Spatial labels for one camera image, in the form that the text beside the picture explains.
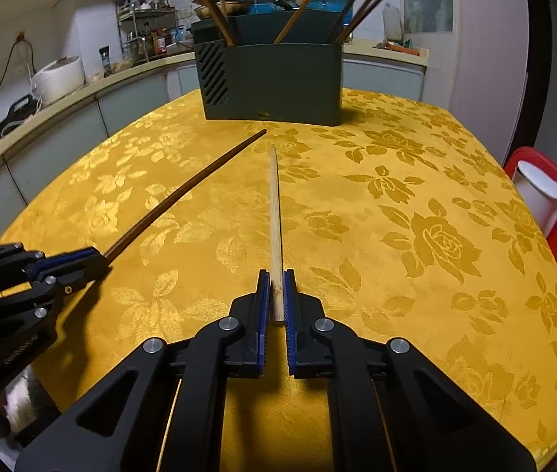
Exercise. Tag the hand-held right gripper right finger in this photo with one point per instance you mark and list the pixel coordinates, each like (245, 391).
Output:
(289, 307)

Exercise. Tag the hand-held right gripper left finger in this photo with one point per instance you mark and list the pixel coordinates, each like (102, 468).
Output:
(262, 307)

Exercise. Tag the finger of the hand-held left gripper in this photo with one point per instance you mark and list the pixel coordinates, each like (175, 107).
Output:
(81, 278)
(62, 261)

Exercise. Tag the reddish brown chopstick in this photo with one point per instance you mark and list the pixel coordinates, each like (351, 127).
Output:
(185, 189)

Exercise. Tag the dark green utensil holder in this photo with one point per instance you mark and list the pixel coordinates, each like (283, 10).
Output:
(278, 83)

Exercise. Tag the pale fuzzy object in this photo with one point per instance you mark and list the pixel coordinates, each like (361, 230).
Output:
(20, 398)

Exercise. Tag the yellow floral tablecloth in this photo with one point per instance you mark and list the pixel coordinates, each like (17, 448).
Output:
(381, 255)

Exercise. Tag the small black appliance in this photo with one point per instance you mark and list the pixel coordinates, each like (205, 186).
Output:
(15, 113)

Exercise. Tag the grey-green base cabinets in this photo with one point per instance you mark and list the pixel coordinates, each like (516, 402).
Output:
(130, 103)

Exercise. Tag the white rice cooker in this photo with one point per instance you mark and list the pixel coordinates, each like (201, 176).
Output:
(59, 81)

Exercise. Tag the dark seasoning bottle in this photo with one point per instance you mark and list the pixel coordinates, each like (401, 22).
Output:
(105, 61)

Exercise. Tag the beige kitchen countertop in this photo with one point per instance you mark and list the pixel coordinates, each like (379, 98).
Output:
(150, 64)

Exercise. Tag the metal spice rack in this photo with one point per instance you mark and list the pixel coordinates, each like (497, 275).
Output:
(145, 24)

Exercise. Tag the white cup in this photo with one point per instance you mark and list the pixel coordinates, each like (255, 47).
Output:
(536, 191)

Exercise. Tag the orange kitchen tool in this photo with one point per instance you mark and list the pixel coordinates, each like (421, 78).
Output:
(404, 49)

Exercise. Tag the brass pot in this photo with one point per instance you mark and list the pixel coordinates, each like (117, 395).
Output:
(231, 8)

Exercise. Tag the black wok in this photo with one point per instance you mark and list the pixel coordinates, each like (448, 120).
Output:
(285, 5)

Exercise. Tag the clear plastic bottle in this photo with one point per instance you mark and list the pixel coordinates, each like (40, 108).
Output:
(392, 22)

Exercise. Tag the tan bamboo chopstick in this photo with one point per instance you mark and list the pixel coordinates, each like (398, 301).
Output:
(308, 2)

